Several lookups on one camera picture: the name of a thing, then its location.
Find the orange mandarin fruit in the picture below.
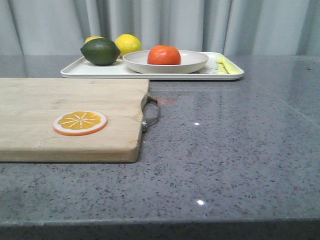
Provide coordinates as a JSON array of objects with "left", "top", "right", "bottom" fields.
[{"left": 147, "top": 45, "right": 182, "bottom": 65}]

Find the beige round plate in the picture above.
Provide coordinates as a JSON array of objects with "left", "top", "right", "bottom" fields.
[{"left": 122, "top": 50, "right": 209, "bottom": 74}]

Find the white rectangular tray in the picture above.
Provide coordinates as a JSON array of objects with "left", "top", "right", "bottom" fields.
[{"left": 60, "top": 52, "right": 244, "bottom": 81}]

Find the yellow plastic fork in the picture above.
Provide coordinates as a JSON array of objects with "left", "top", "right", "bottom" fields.
[{"left": 216, "top": 55, "right": 228, "bottom": 74}]

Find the orange slice toy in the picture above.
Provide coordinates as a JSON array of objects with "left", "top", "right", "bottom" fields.
[{"left": 52, "top": 110, "right": 108, "bottom": 136}]

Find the right yellow lemon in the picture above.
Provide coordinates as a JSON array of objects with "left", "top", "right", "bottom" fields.
[{"left": 115, "top": 33, "right": 142, "bottom": 57}]

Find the yellow lemon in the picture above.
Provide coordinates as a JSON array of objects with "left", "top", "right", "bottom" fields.
[
  {"left": 115, "top": 33, "right": 142, "bottom": 57},
  {"left": 84, "top": 36, "right": 104, "bottom": 44}
]

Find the yellow plastic knife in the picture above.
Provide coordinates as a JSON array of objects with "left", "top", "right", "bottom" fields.
[{"left": 220, "top": 55, "right": 243, "bottom": 74}]

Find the green lime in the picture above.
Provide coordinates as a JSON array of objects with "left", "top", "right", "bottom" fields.
[{"left": 80, "top": 38, "right": 121, "bottom": 66}]

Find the left yellow lemon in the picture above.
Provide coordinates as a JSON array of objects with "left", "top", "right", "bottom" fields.
[{"left": 84, "top": 36, "right": 104, "bottom": 44}]

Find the wooden cutting board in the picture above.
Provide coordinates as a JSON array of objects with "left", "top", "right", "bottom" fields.
[{"left": 0, "top": 78, "right": 149, "bottom": 163}]

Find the grey curtain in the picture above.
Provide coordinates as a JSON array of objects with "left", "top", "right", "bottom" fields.
[{"left": 0, "top": 0, "right": 320, "bottom": 56}]

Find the metal cutting board handle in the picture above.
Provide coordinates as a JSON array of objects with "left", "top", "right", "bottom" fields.
[{"left": 141, "top": 95, "right": 160, "bottom": 133}]

